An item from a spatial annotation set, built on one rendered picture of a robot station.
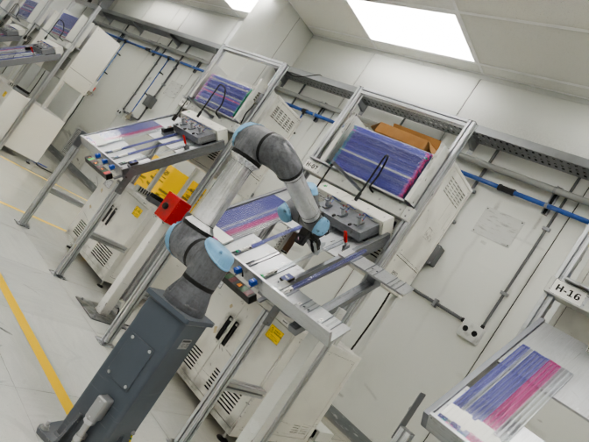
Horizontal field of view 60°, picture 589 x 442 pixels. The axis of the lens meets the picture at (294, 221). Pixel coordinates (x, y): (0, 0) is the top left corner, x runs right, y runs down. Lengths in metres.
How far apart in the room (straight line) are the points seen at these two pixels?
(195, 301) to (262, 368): 0.82
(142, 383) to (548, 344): 1.40
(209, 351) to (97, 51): 4.53
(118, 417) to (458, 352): 2.56
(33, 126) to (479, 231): 4.79
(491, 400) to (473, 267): 2.19
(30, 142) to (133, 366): 4.99
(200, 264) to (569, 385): 1.26
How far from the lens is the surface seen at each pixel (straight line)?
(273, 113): 3.64
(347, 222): 2.43
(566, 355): 2.07
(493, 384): 1.83
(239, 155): 1.72
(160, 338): 1.65
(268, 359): 2.38
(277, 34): 5.73
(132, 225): 3.41
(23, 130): 6.41
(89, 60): 6.46
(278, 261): 2.23
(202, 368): 2.61
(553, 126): 4.28
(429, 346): 3.82
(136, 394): 1.69
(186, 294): 1.64
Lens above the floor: 0.91
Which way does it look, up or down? 3 degrees up
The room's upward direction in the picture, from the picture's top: 34 degrees clockwise
